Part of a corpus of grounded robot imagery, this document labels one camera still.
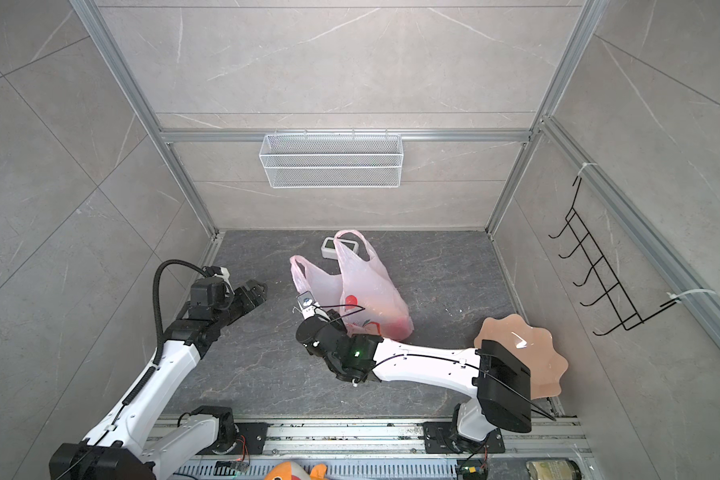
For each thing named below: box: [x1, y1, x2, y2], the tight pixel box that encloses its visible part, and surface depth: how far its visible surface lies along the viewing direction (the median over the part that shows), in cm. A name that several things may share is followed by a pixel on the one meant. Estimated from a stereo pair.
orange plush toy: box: [264, 461, 327, 480], surface depth 65 cm
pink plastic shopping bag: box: [290, 230, 414, 340], surface depth 80 cm
